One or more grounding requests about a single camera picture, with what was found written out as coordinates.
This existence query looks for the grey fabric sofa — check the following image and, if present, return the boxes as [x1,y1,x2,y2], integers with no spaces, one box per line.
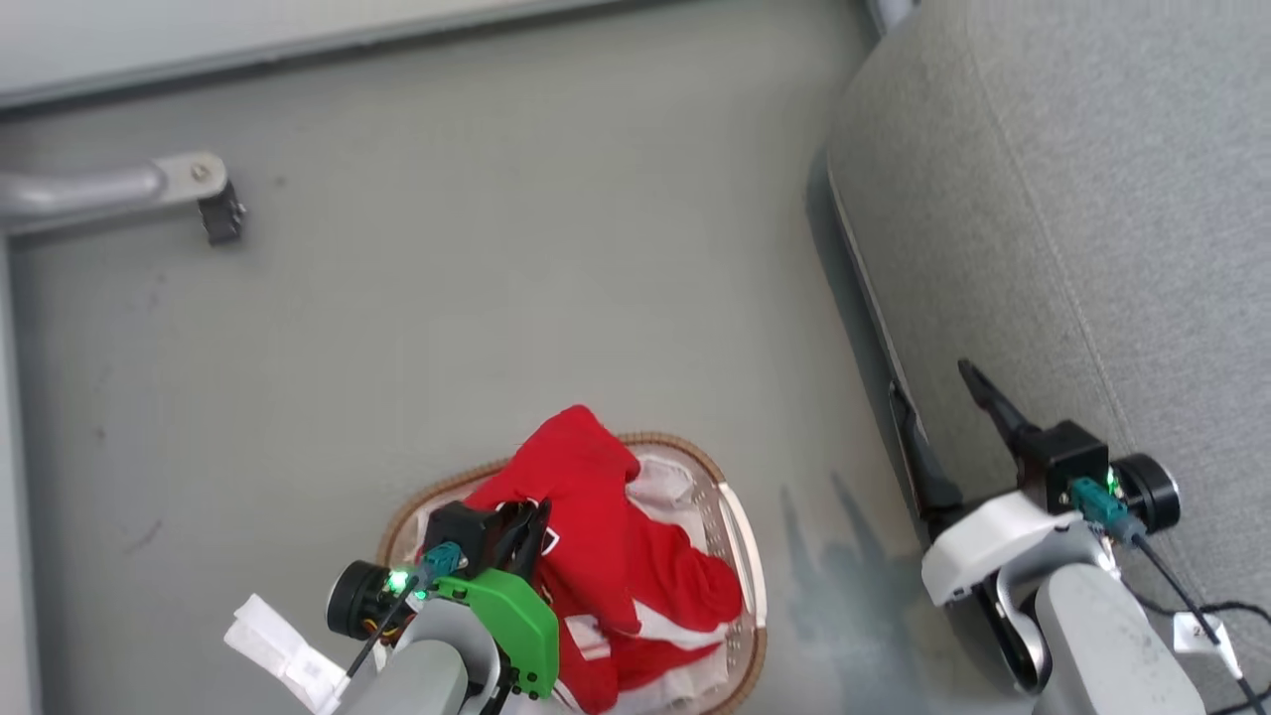
[825,0,1271,715]

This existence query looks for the grey metal furniture leg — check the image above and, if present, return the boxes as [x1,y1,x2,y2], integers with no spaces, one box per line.
[0,151,229,237]

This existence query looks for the red garment white stripes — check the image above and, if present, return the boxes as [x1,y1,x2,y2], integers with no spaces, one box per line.
[463,404,745,715]

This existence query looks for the brown wicker laundry basket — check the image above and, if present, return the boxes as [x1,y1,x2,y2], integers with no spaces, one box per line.
[375,431,769,715]

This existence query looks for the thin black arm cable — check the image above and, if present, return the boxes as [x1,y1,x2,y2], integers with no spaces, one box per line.
[344,568,430,682]
[1122,526,1271,715]

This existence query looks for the black caster wheel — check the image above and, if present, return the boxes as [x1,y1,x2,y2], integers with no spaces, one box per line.
[198,181,247,247]

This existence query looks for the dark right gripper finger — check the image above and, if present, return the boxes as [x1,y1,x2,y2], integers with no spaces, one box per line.
[956,358,1042,458]
[888,380,966,521]

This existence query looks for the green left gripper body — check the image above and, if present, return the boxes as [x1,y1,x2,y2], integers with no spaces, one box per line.
[433,567,561,700]

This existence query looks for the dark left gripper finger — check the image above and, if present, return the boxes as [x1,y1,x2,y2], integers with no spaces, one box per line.
[516,500,553,587]
[484,503,525,572]

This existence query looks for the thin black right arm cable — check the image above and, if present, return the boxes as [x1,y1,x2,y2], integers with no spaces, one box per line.
[1122,526,1271,715]

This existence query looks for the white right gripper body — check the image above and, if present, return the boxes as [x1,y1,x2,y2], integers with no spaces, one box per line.
[920,490,1115,609]

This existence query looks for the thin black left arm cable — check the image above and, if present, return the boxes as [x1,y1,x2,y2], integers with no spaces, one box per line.
[344,568,430,682]

